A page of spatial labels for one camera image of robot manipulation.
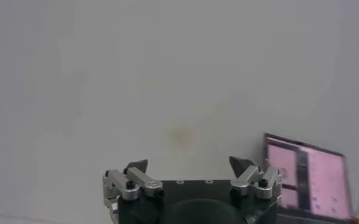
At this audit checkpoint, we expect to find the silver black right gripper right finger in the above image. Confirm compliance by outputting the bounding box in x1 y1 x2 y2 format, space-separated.
229 156 283 199

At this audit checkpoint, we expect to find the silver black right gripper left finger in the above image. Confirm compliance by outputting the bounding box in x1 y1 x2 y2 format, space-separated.
102 158 164 201

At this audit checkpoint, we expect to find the black laptop with cables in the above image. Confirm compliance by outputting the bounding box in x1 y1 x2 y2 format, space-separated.
263 132 355 224

